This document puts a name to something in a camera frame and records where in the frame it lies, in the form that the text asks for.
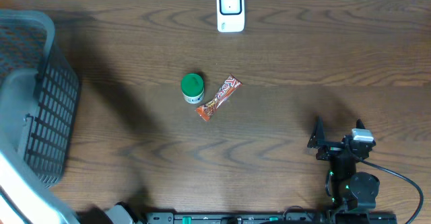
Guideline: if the orange chocolate bar wrapper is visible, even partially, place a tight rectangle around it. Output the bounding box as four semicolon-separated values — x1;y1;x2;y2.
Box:
196;74;242;121

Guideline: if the right black cable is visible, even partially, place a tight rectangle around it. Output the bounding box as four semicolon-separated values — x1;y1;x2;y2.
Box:
346;143;425;224

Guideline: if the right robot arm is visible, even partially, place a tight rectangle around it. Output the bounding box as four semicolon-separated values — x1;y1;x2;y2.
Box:
307;118;380;223

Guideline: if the white barcode scanner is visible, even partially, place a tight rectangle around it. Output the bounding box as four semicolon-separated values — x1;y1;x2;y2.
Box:
216;0;245;33

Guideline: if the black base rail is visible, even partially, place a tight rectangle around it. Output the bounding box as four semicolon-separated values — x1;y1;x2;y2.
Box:
142;211;397;224

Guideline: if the green lid white jar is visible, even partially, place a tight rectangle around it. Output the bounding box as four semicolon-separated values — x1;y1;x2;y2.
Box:
180;73;205;104

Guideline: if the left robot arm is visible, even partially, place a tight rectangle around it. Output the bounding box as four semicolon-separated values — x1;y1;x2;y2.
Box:
1;133;140;224

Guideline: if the grey plastic mesh basket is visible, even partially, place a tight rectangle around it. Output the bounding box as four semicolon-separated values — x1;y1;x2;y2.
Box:
1;9;81;188

